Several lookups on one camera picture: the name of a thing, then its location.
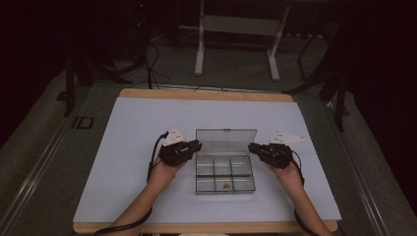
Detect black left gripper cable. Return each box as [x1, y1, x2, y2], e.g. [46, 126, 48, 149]
[93, 131, 170, 236]

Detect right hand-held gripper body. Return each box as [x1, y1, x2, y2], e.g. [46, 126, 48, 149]
[260, 131, 306, 170]

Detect black metal stand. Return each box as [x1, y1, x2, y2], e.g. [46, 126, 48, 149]
[283, 30, 350, 133]
[62, 53, 134, 118]

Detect white metal stand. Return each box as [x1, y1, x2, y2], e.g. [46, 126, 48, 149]
[194, 0, 291, 82]

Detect clear plastic compartment box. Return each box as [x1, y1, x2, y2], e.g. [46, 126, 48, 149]
[195, 128, 258, 196]

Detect person's left hand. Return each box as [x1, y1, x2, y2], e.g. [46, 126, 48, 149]
[151, 156, 187, 185]

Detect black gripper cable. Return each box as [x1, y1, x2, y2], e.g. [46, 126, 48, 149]
[93, 131, 170, 236]
[289, 149, 322, 236]

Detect white table mat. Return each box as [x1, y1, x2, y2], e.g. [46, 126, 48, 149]
[72, 96, 342, 224]

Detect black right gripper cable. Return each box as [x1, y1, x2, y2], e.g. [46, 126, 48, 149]
[289, 149, 322, 236]

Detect person's right hand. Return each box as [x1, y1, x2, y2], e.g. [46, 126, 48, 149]
[267, 162, 303, 191]

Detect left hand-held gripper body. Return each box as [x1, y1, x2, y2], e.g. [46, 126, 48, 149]
[159, 127, 191, 166]

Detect black floor cables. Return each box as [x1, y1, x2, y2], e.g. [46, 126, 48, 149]
[142, 40, 171, 90]

